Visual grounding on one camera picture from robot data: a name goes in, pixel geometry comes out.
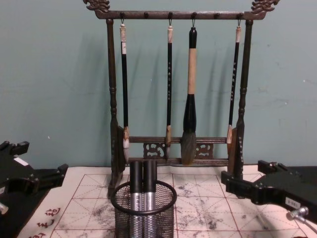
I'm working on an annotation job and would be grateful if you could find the large tan handled calligraphy brush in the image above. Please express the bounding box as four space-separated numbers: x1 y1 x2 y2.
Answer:
181 26 199 166

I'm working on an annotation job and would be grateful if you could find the dark carved wooden brush rack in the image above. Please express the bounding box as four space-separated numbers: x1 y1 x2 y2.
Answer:
82 0 276 199

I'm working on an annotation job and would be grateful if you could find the black wire mesh pen cup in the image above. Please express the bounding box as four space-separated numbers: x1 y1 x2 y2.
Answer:
110 180 178 238

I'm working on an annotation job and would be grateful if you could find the black brush with white label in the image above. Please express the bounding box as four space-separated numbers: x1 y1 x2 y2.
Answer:
118 23 132 150

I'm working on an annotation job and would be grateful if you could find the thin black calligraphy brush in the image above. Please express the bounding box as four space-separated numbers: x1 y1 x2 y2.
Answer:
226 24 243 145
165 24 174 160

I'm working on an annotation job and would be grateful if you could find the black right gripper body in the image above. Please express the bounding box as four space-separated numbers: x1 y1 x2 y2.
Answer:
260 166 317 209

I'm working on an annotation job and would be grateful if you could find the white red-grid calligraphy practice cloth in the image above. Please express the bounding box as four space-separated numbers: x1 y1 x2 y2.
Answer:
14 166 317 238

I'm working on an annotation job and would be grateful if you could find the thin cable with silver plug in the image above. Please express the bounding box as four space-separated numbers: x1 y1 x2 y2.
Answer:
286 206 317 234

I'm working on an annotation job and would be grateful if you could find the black capped silver marker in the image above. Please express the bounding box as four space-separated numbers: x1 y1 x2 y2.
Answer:
130 160 144 238
143 160 158 238

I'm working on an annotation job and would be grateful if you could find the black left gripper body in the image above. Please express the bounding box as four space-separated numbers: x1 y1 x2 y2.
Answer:
0 151 37 199

